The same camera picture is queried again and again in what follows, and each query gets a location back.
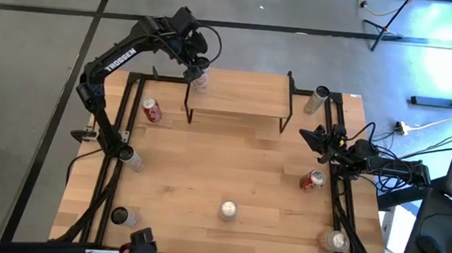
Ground tall silver pink-teal print can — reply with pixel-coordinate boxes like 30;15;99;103
190;65;211;93

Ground tall white Celsius can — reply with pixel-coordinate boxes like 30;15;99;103
116;145;147;174

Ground black desk leg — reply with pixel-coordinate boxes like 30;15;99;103
408;74;452;109

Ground pink beverage can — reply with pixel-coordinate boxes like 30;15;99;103
218;199;239;222

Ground black frame cross rail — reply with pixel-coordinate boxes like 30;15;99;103
127;71;346;101

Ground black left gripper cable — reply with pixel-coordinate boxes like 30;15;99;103
196;24;224;71

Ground white cable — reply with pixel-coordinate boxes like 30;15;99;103
404;108;452;139

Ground red Coca-Cola can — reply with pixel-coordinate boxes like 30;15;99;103
140;97;164;124

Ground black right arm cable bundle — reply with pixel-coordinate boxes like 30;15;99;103
342;119;425;197

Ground black right table frame rails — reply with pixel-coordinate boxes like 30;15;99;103
313;92;405;253

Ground black left table frame rails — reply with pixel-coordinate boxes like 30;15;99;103
55;67;146;249

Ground black table frame rails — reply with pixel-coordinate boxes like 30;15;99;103
55;67;146;249
313;92;405;253

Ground black tripod stand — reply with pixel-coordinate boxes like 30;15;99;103
359;0;417;56

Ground black clamp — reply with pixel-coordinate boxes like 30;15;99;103
69;128;100;145

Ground white box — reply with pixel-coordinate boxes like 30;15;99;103
375;202;418;253

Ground yellow white power strip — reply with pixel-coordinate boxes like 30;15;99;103
394;121;410;136

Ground red silver-topped can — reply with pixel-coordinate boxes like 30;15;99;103
297;168;328;194

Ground wooden shelf black metal legs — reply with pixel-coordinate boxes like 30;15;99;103
180;62;298;135

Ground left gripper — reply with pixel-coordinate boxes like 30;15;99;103
168;4;216;85

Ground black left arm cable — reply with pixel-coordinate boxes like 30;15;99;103
64;145;106;189

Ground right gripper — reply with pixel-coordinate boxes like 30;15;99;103
296;121;352;166

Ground tall white orange-print can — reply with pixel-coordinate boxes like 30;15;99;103
302;84;331;118

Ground short pale silver-topped can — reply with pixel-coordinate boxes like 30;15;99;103
318;229;351;253

